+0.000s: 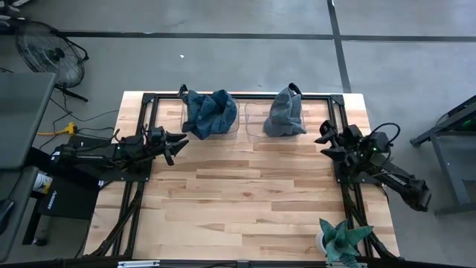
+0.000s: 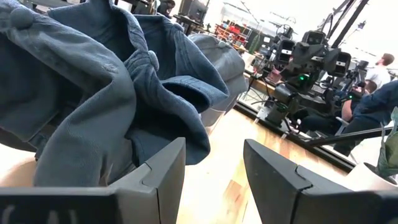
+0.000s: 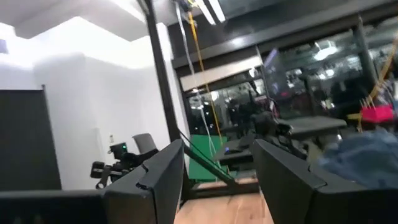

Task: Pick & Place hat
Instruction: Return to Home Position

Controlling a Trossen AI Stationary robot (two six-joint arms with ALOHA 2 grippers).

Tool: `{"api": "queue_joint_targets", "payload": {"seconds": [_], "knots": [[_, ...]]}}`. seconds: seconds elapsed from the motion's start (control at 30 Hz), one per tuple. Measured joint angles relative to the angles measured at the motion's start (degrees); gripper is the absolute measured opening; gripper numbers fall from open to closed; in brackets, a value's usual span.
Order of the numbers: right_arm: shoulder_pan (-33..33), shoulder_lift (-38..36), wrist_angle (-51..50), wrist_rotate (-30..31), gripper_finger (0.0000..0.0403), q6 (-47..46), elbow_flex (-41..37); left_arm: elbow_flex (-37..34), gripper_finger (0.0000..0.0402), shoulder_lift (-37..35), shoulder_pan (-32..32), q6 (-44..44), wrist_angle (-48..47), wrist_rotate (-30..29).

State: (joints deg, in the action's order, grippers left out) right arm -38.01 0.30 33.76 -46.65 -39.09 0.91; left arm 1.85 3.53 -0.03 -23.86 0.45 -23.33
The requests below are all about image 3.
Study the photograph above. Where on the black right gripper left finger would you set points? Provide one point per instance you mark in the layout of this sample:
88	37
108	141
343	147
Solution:
149	193

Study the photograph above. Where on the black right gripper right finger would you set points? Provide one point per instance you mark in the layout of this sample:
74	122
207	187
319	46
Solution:
289	193

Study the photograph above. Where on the grey bucket hat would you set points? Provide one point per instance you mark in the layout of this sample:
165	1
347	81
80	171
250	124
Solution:
357	155

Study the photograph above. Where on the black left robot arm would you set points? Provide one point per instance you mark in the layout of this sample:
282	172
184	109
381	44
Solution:
143	157

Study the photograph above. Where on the grey office chair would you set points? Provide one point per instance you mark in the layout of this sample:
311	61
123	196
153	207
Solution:
144	143

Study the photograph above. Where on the green board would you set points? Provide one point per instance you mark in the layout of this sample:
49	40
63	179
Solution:
205	161

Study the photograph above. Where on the pink basket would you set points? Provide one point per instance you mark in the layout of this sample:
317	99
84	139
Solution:
376	114

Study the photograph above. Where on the dark glass partition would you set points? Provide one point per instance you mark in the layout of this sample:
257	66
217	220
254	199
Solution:
311	62

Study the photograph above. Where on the black wall panel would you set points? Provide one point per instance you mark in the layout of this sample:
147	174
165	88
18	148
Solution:
28	140

